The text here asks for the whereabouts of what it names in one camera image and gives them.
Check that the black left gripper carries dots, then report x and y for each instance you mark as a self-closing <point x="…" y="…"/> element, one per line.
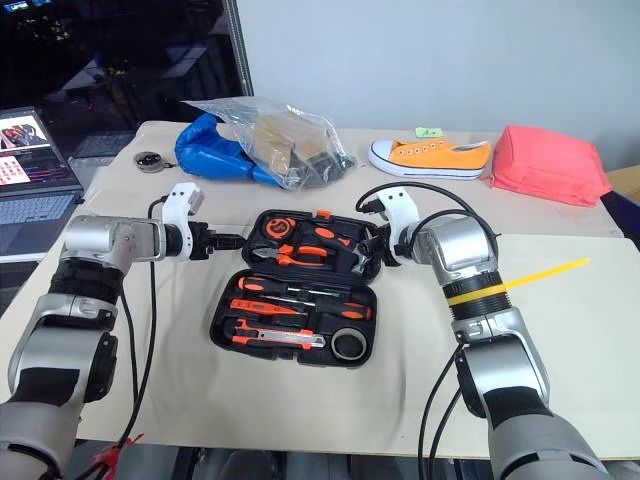
<point x="202" y="242"/>

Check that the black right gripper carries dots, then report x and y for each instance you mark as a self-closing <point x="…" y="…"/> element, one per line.
<point x="385" y="245"/>

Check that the orange test pen screwdriver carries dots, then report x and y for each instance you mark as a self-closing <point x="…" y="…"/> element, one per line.
<point x="250" y="305"/>

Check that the grey tape roll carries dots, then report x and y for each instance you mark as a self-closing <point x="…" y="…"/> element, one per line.
<point x="335" y="347"/>

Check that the orange black utility knife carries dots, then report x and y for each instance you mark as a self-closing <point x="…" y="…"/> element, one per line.
<point x="280" y="337"/>

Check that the black tool case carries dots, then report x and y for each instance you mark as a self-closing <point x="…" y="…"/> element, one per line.
<point x="295" y="357"/>

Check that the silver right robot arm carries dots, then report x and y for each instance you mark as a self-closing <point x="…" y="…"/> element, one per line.
<point x="500" y="350"/>

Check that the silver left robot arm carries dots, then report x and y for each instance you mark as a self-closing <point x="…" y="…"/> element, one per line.
<point x="60" y="330"/>

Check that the orange black tape measure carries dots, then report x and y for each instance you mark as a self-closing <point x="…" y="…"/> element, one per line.
<point x="279" y="228"/>

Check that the blue plastic bag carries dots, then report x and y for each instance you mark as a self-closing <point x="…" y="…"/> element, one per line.
<point x="210" y="157"/>

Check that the brown cardboard box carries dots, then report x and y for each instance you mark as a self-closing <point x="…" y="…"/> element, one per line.
<point x="275" y="142"/>

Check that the round metal reel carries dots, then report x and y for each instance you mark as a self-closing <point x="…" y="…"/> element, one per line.
<point x="149" y="161"/>

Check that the orange canvas sneaker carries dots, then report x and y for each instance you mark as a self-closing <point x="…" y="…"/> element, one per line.
<point x="440" y="157"/>

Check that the clear plastic bag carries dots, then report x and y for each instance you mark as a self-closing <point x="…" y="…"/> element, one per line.
<point x="310" y="130"/>

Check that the green sticky note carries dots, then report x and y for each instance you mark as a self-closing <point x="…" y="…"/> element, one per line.
<point x="430" y="132"/>

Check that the dark background keyboard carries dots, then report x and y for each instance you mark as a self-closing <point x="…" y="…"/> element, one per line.
<point x="102" y="145"/>

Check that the red fabric pouch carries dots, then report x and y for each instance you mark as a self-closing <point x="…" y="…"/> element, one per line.
<point x="545" y="165"/>

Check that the open laptop computer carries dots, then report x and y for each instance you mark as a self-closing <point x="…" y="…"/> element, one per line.
<point x="30" y="200"/>

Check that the red tape strip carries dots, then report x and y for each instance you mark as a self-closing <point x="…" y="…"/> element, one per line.
<point x="112" y="452"/>

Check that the brown cardboard carton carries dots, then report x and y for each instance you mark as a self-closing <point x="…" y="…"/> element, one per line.
<point x="627" y="182"/>

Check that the grey metal post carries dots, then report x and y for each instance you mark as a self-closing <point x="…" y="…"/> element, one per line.
<point x="239" y="45"/>

